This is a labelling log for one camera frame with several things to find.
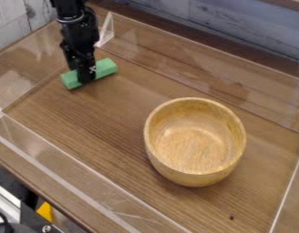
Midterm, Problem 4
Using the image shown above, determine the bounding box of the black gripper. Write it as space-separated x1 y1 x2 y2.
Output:
58 8 101 84

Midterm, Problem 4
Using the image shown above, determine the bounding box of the green rectangular block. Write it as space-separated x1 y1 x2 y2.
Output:
62 57 118 90

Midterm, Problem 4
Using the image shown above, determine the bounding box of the brown wooden bowl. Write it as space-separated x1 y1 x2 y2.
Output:
143 97 248 187

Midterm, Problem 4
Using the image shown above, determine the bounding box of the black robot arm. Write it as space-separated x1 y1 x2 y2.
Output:
50 0 101 84

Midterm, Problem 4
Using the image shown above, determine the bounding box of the yellow sticker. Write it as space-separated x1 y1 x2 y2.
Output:
36 202 54 222

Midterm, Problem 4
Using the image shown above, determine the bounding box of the clear acrylic corner bracket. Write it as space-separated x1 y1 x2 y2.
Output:
95 12 115 48

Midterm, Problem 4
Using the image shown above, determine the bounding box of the clear acrylic tray wall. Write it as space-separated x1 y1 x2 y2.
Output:
0 15 299 233

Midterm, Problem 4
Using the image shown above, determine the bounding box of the black cable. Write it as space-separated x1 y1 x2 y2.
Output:
0 209 16 233

